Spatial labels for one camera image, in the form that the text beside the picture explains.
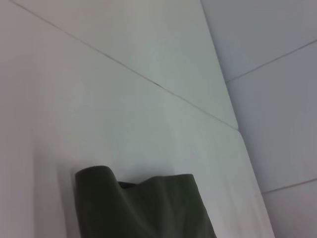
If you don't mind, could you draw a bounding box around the dark green t-shirt pink print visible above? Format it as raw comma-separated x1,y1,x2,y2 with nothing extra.
74,165,218,238

